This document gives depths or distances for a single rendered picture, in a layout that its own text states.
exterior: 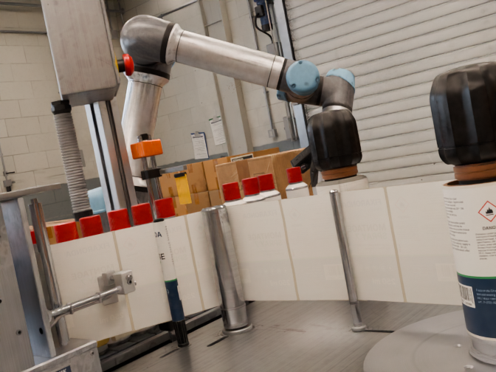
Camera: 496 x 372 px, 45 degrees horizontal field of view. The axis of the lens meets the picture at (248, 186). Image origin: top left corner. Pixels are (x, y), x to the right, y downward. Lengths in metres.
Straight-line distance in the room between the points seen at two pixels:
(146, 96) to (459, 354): 1.08
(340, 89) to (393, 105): 4.09
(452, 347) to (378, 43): 5.06
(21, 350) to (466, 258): 0.49
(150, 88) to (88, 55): 0.51
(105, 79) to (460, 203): 0.64
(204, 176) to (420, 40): 2.18
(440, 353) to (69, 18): 0.76
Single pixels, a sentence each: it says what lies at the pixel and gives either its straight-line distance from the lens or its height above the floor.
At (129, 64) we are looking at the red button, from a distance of 1.07.
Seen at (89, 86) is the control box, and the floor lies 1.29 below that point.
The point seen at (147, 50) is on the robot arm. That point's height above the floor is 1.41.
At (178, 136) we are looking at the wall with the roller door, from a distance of 7.50.
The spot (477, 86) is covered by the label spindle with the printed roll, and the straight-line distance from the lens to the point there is 0.60.
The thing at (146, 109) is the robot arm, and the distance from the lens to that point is 1.54.
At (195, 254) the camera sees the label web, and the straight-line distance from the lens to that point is 0.90.
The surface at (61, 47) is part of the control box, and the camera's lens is 1.05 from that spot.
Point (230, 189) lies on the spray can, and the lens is 1.18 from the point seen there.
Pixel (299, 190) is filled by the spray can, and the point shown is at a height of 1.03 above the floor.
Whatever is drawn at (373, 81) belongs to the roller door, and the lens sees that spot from 5.69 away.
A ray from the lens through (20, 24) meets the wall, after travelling 7.47.
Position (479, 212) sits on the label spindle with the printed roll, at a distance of 0.60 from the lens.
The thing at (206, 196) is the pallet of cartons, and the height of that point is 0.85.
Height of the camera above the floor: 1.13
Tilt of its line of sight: 3 degrees down
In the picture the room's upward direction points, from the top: 11 degrees counter-clockwise
